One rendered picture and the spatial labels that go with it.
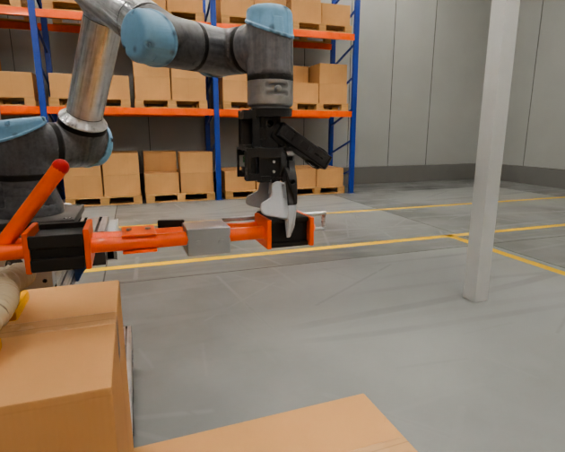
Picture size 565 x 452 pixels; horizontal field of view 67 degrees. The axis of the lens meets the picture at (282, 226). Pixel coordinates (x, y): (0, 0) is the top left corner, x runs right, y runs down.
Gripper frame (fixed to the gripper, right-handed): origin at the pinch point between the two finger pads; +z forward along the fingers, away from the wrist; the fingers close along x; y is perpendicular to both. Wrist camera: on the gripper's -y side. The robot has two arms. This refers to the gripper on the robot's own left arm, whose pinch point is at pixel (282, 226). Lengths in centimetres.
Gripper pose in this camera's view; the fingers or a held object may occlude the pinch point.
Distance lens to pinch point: 75.8
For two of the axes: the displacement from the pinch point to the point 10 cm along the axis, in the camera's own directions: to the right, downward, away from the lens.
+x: 3.4, 2.1, -9.2
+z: 0.0, 9.8, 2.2
